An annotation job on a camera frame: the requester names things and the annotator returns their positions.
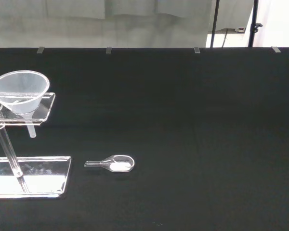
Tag glass weighing funnel with powder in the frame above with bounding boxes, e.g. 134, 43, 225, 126
84, 154, 135, 173

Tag clear acrylic funnel stand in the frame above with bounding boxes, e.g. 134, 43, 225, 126
0, 92, 72, 199

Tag black bench cloth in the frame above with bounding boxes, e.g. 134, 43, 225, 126
0, 47, 289, 231

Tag black tripod pole with clamp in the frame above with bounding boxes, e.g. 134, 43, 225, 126
249, 0, 263, 48

